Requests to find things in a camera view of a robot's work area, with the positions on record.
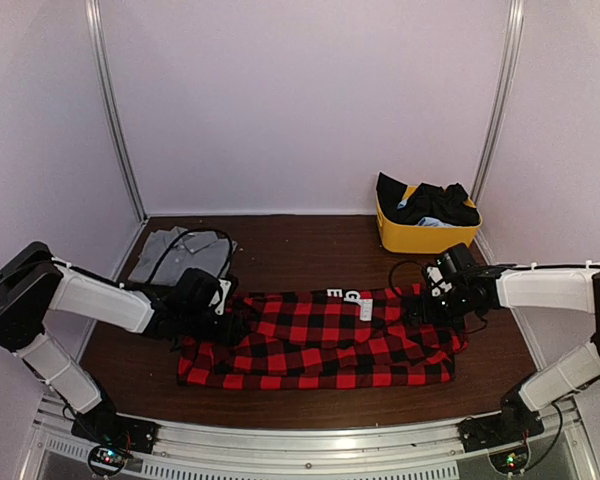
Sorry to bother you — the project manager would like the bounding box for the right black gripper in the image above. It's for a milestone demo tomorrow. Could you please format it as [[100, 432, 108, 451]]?
[[402, 284, 471, 328]]

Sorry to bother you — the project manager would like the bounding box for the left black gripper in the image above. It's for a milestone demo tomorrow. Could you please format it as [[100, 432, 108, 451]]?
[[181, 309, 250, 345]]

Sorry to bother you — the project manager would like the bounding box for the yellow plastic bin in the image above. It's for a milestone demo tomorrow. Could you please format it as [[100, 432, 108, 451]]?
[[376, 184, 482, 254]]

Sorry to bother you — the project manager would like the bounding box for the red black plaid shirt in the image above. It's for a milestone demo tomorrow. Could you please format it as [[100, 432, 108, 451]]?
[[177, 284, 468, 390]]

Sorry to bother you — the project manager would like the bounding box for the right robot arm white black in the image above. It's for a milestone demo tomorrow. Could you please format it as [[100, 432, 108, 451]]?
[[422, 244, 600, 442]]

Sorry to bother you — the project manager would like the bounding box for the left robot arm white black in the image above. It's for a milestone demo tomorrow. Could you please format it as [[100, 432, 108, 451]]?
[[0, 242, 250, 444]]

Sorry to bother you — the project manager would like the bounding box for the folded grey shirt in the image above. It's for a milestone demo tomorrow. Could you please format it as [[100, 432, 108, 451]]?
[[128, 226, 237, 286]]

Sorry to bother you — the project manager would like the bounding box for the light blue garment in bin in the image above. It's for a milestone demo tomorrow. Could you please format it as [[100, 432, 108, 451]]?
[[396, 199, 453, 228]]

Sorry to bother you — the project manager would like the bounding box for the black garment in bin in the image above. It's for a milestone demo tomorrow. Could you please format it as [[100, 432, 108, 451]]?
[[376, 173, 481, 227]]

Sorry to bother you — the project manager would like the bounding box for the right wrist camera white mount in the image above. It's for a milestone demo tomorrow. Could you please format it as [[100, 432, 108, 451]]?
[[425, 265, 452, 297]]

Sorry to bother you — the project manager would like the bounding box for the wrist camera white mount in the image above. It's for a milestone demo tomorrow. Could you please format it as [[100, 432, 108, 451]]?
[[209, 279, 232, 316], [425, 265, 452, 297]]

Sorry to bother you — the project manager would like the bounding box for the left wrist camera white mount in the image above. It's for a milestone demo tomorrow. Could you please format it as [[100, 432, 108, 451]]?
[[209, 279, 232, 316]]

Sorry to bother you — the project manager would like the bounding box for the right black cable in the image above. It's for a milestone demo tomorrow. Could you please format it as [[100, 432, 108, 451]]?
[[388, 259, 431, 301]]

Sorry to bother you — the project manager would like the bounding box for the black cable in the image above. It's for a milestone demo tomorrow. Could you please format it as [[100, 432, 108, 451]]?
[[119, 228, 234, 291], [388, 259, 431, 301]]

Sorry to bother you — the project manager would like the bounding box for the left black cable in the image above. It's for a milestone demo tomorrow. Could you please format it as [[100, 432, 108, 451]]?
[[119, 228, 234, 291]]

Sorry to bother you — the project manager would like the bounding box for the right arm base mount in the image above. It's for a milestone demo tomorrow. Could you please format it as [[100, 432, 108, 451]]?
[[457, 413, 544, 477]]

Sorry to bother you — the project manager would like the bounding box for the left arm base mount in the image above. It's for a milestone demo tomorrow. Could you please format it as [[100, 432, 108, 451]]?
[[71, 417, 159, 478]]

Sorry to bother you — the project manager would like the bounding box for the front aluminium rail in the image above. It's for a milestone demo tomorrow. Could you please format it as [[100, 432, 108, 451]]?
[[29, 394, 600, 480]]

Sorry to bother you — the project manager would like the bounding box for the right aluminium frame post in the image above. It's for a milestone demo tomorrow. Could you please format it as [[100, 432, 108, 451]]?
[[471, 0, 525, 205]]

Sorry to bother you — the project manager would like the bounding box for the aluminium frame post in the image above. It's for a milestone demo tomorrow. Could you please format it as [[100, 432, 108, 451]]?
[[84, 0, 148, 223], [471, 0, 525, 205]]

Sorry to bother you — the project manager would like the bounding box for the left aluminium frame post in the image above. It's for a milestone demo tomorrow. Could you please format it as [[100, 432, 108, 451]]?
[[84, 0, 148, 223]]

